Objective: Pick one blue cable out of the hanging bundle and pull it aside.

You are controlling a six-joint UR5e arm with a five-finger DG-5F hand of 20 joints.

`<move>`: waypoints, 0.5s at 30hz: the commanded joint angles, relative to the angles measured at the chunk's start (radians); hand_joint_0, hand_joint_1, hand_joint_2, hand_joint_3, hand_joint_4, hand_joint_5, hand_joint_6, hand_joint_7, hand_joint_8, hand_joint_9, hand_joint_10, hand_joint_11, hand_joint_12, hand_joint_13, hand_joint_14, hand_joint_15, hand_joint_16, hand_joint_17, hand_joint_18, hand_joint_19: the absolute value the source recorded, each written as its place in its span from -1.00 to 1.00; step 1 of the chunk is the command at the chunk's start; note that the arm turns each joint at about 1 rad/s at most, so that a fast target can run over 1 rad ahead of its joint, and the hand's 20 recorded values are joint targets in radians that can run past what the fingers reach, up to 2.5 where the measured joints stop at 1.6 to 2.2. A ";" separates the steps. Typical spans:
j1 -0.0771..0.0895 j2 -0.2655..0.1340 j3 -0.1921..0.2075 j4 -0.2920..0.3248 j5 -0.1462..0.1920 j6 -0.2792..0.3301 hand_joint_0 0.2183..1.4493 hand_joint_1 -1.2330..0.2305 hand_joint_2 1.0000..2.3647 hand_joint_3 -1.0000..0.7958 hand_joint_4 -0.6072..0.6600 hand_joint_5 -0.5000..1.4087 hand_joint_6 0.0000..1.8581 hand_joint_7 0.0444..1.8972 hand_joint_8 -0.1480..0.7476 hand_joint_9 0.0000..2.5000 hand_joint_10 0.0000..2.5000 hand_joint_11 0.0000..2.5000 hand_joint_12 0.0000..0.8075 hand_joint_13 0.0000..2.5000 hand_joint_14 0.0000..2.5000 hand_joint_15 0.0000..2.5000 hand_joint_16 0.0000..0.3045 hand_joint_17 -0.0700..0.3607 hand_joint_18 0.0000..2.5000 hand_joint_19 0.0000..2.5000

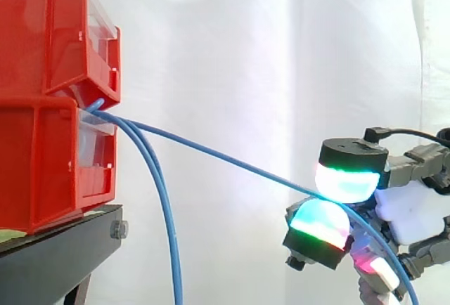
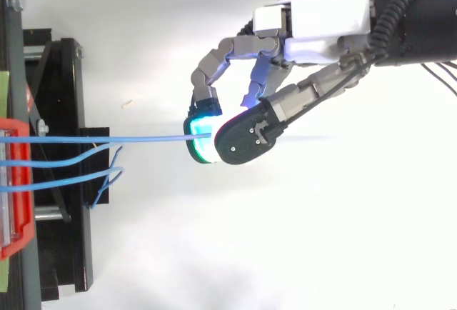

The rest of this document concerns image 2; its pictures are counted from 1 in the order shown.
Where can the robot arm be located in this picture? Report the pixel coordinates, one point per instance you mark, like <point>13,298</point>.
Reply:
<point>425,20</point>

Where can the red bin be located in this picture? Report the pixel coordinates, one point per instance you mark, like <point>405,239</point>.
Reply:
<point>16,185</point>

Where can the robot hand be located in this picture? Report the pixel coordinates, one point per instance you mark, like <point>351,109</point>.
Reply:
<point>321,13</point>

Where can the black stand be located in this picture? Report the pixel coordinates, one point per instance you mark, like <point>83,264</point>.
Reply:
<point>60,153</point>

